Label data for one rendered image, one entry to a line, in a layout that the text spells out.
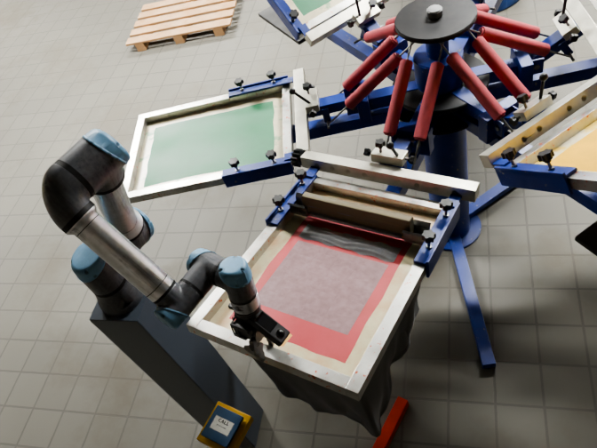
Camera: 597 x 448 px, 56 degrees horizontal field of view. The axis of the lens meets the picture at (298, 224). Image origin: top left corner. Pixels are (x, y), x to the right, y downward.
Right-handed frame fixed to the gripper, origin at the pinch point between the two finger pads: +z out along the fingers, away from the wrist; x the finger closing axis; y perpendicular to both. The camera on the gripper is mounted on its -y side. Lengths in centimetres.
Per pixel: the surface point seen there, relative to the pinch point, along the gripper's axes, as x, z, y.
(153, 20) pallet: -311, 54, 342
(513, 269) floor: -143, 93, -39
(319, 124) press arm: -117, 3, 47
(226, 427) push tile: 16.4, 22.2, 10.4
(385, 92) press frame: -130, -9, 20
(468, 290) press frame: -121, 91, -23
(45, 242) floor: -72, 106, 257
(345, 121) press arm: -120, 2, 35
